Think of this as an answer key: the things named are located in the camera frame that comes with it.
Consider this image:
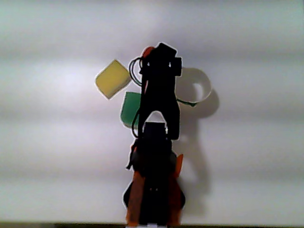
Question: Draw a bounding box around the black cable bundle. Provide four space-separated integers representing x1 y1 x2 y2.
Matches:
128 56 144 139

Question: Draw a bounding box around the green and white sponge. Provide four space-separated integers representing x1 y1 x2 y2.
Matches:
119 91 143 129

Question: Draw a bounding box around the yellow and white sponge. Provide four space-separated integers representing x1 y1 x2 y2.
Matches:
95 59 133 101

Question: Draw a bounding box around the white paper cup green tape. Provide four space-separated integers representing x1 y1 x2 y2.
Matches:
175 67 212 108

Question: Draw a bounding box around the red and white sponge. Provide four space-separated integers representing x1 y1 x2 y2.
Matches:
142 46 156 58

